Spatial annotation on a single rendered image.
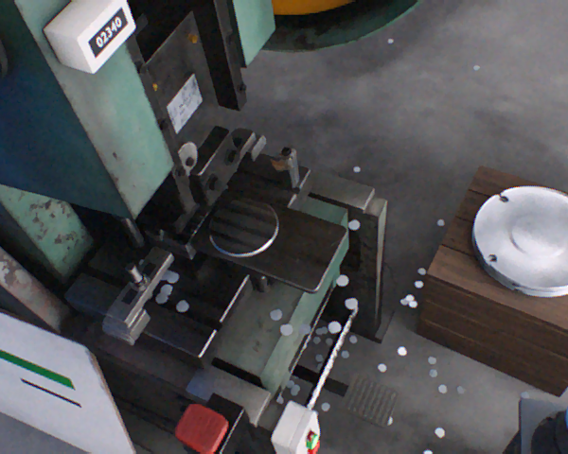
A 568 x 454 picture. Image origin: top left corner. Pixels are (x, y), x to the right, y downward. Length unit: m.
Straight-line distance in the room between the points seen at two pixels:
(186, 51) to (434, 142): 1.50
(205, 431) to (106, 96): 0.51
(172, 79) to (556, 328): 1.03
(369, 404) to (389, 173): 0.89
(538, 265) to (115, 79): 1.11
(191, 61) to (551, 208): 1.03
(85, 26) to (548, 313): 1.20
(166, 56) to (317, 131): 1.50
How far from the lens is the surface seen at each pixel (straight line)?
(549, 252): 1.54
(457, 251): 1.55
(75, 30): 0.57
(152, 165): 0.76
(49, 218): 1.12
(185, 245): 1.07
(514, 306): 1.49
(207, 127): 0.94
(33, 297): 1.24
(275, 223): 1.05
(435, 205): 2.06
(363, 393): 1.57
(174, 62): 0.83
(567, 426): 1.11
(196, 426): 0.95
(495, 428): 1.75
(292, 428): 1.06
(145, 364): 1.17
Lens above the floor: 1.64
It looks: 54 degrees down
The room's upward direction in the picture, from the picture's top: 11 degrees counter-clockwise
